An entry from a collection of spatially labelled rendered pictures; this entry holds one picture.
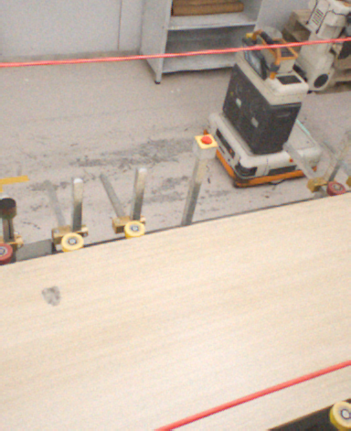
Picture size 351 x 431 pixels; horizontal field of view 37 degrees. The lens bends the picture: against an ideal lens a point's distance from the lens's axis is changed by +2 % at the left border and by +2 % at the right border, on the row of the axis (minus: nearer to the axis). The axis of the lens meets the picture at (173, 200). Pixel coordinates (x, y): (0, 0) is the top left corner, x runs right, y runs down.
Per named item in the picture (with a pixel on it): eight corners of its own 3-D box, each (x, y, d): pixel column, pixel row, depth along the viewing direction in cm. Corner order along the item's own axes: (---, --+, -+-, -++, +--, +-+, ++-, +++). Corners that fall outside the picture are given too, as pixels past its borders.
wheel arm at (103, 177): (99, 179, 236) (100, 172, 233) (106, 178, 238) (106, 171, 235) (130, 250, 209) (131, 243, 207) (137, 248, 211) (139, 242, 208)
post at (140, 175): (125, 245, 229) (135, 165, 196) (132, 243, 231) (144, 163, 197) (127, 251, 227) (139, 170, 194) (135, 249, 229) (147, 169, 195)
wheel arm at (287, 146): (281, 148, 273) (283, 142, 270) (286, 147, 274) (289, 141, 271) (329, 205, 246) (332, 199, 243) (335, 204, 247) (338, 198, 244)
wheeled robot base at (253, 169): (237, 190, 361) (245, 164, 344) (200, 135, 400) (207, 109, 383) (316, 176, 386) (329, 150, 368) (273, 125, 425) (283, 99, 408)
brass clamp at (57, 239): (50, 235, 208) (50, 227, 204) (84, 229, 213) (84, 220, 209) (54, 246, 204) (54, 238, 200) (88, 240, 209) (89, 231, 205)
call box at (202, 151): (191, 151, 206) (195, 135, 200) (207, 149, 208) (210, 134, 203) (197, 163, 201) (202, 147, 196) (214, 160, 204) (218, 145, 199)
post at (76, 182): (69, 258, 220) (70, 175, 187) (77, 256, 222) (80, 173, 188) (71, 264, 218) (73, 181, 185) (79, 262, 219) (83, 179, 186)
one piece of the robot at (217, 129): (236, 167, 356) (239, 156, 350) (211, 130, 382) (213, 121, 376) (239, 166, 357) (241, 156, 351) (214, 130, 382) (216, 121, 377)
